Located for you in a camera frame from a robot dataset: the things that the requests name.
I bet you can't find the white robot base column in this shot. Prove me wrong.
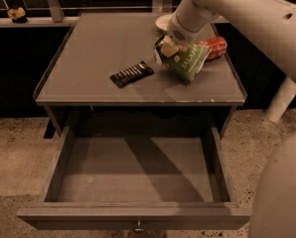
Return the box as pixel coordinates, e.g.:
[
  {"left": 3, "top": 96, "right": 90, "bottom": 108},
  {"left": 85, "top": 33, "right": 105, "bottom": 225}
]
[{"left": 248, "top": 132, "right": 296, "bottom": 238}]

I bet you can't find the small yellow black object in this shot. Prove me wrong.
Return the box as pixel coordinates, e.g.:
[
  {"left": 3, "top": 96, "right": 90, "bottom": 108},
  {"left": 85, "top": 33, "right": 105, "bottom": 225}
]
[{"left": 7, "top": 7, "right": 27, "bottom": 23}]

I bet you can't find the red soda can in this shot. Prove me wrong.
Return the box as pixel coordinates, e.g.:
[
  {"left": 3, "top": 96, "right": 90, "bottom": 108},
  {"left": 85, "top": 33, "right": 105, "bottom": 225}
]
[{"left": 196, "top": 37, "right": 227, "bottom": 60}]

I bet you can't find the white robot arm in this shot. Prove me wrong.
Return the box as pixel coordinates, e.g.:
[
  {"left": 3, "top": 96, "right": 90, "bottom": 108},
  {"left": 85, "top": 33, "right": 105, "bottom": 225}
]
[{"left": 167, "top": 0, "right": 296, "bottom": 83}]

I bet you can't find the open grey top drawer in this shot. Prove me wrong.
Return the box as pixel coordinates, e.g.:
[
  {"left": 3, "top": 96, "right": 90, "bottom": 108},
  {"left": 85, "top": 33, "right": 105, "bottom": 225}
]
[{"left": 17, "top": 111, "right": 253, "bottom": 231}]

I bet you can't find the black striped snack bar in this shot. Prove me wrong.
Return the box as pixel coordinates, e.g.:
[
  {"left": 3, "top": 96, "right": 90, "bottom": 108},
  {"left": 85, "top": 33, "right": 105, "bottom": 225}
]
[{"left": 110, "top": 61, "right": 154, "bottom": 88}]

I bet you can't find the white bowl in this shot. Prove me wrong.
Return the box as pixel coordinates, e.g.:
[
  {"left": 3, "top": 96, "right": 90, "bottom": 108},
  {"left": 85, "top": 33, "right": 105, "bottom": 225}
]
[{"left": 155, "top": 14, "right": 172, "bottom": 32}]

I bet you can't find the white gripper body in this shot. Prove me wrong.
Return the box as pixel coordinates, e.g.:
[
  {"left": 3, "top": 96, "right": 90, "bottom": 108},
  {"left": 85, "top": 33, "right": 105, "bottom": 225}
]
[{"left": 167, "top": 12, "right": 202, "bottom": 46}]

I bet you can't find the green jalapeno chip bag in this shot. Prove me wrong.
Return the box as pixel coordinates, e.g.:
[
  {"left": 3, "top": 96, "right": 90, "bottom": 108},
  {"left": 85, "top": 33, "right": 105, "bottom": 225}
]
[{"left": 154, "top": 35, "right": 210, "bottom": 84}]

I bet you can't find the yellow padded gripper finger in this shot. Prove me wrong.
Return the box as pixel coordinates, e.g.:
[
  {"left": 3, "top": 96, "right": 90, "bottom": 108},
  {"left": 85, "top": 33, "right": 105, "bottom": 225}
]
[{"left": 159, "top": 37, "right": 179, "bottom": 58}]

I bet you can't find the metal drawer knob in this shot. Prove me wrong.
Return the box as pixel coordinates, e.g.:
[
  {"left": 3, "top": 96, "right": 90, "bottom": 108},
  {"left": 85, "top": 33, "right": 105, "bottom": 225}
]
[{"left": 133, "top": 218, "right": 144, "bottom": 233}]

